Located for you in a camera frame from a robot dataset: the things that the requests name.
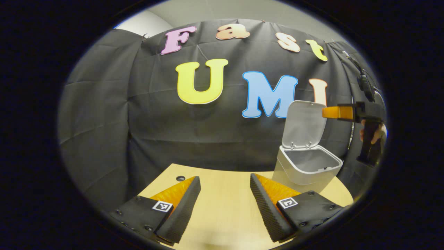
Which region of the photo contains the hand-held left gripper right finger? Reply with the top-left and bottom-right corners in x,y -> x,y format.
250,173 -> 344,243

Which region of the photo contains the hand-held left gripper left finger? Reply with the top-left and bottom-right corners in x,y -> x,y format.
109,176 -> 202,246

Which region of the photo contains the white desktop garbage bin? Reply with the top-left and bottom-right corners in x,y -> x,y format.
276,100 -> 344,185

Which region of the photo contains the wooden desktop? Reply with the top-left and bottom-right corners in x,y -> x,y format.
137,163 -> 354,250

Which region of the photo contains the thin white pole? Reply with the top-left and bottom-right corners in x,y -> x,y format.
349,87 -> 355,150

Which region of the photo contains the black backdrop cloth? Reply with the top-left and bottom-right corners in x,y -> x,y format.
59,19 -> 387,209

